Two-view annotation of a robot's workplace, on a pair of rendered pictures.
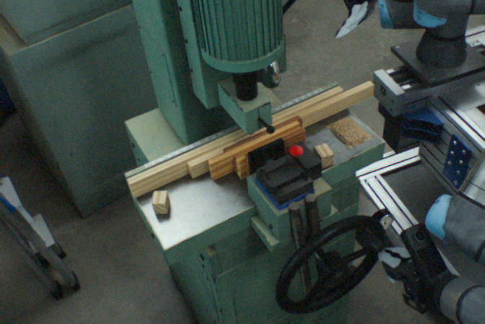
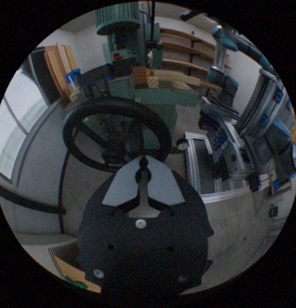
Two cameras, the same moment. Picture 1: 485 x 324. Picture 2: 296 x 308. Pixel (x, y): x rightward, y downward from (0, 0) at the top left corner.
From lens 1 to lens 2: 110 cm
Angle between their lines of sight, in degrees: 22
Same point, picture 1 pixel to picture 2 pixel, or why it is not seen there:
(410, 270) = (98, 258)
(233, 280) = not seen: hidden behind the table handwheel
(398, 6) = (214, 72)
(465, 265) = (202, 175)
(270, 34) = (118, 11)
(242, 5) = not seen: outside the picture
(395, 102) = (207, 106)
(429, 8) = (228, 35)
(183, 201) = not seen: hidden behind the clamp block
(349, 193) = (169, 119)
